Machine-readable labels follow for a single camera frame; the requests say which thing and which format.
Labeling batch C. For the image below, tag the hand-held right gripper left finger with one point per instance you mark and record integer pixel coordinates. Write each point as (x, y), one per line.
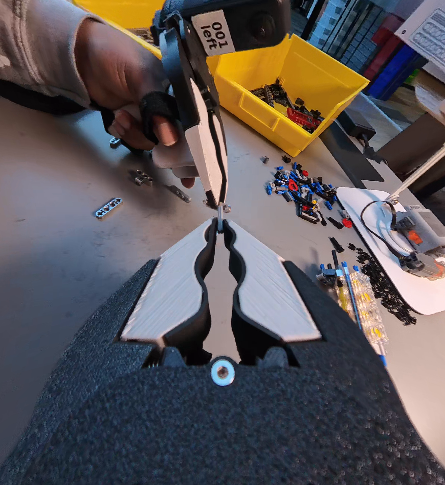
(161, 303)

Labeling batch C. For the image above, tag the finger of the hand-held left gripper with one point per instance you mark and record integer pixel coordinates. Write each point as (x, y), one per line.
(203, 151)
(221, 151)

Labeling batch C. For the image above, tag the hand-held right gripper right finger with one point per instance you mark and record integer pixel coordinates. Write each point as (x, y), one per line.
(279, 303)

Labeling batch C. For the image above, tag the dark grey connector piece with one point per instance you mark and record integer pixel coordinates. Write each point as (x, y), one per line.
(227, 207)

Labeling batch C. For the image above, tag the grey axle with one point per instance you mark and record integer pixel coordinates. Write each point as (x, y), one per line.
(220, 221)

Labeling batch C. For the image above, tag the yellow bin with red panels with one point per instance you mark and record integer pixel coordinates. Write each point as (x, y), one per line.
(321, 75)

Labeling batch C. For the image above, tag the person's left forearm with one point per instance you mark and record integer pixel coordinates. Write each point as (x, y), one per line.
(25, 45)

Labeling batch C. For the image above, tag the grey desk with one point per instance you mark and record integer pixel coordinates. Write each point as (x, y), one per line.
(55, 284)

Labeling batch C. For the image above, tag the person's left hand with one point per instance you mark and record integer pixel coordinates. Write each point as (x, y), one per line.
(120, 68)

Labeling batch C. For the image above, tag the heap of dark building pieces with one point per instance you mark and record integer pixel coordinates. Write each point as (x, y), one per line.
(275, 94)

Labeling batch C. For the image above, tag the transparent engine block assembly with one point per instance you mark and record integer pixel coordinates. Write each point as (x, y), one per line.
(363, 303)

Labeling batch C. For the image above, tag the stack of grey crates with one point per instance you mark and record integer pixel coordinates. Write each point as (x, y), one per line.
(344, 30)

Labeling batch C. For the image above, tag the pile of small coloured connectors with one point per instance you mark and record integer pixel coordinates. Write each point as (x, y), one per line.
(302, 193)

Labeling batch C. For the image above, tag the pile of small black pins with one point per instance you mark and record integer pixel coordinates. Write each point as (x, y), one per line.
(385, 288)

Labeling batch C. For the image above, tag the scattered chrome beams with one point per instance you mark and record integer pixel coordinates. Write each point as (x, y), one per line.
(108, 208)

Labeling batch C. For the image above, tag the far left yellow bin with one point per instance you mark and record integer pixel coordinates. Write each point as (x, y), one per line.
(143, 34)

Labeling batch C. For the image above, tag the stack of red crates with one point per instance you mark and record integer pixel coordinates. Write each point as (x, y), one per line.
(385, 49)

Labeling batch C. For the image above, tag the black power adapter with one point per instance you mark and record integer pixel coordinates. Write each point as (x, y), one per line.
(355, 123)

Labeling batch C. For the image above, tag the blue crate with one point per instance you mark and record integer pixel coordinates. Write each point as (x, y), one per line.
(393, 75)

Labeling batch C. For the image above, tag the wooden book stand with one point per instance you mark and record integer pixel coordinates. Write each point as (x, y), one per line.
(427, 299)

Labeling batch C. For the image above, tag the grey motor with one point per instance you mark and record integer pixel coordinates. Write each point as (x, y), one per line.
(423, 265)

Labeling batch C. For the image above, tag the grey battery box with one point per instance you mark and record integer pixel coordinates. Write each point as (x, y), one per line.
(431, 227)

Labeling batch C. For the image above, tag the black mesh pad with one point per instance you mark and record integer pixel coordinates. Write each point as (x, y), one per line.
(36, 100)

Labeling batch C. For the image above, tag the instruction booklet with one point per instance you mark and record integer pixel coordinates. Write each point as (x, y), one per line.
(442, 38)

